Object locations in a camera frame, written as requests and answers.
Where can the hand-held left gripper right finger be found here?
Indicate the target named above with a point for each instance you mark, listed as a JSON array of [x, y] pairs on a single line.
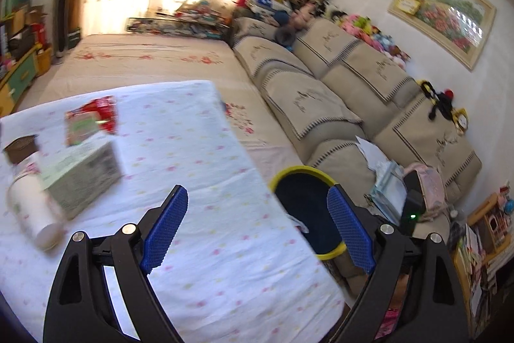
[[349, 230]]

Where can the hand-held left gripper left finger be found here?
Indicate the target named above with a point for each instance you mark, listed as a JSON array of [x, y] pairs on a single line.
[[166, 230]]

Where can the yellow rimmed trash bin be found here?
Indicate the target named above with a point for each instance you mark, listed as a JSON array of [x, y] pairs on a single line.
[[305, 202]]

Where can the pale green carton box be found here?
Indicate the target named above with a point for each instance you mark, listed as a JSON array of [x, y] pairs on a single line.
[[80, 178]]

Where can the red and green snack packet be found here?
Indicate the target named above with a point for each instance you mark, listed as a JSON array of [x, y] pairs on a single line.
[[86, 122]]

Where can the white bottle with pink label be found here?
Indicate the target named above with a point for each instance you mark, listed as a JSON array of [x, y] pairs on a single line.
[[28, 206]]

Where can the small brown box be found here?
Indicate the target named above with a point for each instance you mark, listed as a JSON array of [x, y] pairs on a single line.
[[20, 148]]

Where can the pile of papers and bags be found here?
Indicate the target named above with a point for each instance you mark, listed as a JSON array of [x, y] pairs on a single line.
[[385, 182]]

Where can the black box with green light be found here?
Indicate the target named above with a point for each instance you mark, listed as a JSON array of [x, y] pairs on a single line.
[[412, 202]]

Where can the white dotted tablecloth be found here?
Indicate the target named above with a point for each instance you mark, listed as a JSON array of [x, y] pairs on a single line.
[[200, 166]]

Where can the pink bag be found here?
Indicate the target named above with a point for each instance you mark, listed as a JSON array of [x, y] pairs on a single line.
[[431, 186]]

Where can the beige sofa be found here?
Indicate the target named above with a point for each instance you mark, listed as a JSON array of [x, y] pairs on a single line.
[[321, 102]]

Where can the cluttered wooden toy shelf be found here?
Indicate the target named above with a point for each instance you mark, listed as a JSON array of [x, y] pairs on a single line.
[[482, 246]]

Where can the yellow and black plush toy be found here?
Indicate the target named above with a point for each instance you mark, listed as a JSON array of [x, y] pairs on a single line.
[[441, 104]]

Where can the floral beige sheet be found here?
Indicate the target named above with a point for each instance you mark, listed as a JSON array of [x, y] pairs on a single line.
[[140, 57]]

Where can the pile of plush toys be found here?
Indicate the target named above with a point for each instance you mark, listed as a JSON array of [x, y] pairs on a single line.
[[373, 37]]

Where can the yellow and green television cabinet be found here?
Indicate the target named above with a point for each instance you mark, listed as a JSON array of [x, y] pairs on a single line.
[[22, 77]]

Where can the dark green box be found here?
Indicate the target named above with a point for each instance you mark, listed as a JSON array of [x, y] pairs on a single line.
[[74, 38]]

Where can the red bag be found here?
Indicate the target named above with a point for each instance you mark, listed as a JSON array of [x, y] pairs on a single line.
[[40, 34]]

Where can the black tower fan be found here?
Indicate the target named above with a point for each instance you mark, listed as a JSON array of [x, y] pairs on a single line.
[[62, 21]]

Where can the framed flower painting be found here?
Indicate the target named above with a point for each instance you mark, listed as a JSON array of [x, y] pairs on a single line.
[[445, 13]]

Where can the blue starry bag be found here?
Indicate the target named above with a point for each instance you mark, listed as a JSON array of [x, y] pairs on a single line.
[[263, 0]]

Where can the open cardboard boxes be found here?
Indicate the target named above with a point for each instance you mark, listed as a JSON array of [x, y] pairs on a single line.
[[26, 18]]

